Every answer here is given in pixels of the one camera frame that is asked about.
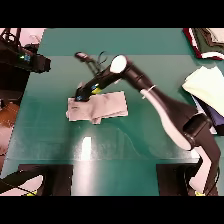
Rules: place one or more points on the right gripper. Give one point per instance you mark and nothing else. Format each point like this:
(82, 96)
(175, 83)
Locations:
(83, 93)

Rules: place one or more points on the light grey garment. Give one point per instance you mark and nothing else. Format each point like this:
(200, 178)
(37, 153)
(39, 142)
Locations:
(106, 106)

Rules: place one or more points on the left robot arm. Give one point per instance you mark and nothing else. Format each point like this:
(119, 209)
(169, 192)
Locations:
(20, 181)

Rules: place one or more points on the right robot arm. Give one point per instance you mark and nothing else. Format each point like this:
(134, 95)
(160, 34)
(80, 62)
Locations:
(166, 106)

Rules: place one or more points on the red garment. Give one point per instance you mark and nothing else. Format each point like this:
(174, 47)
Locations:
(196, 50)

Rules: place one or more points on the pale yellow garment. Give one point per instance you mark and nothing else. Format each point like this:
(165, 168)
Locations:
(208, 85)

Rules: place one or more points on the dark blue garment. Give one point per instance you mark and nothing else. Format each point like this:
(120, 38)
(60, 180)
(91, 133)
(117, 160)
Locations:
(213, 116)

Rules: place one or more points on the dark green garment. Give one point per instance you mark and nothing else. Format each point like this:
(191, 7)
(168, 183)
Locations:
(205, 40)

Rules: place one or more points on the white garment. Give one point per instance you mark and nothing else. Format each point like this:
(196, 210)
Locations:
(217, 33)

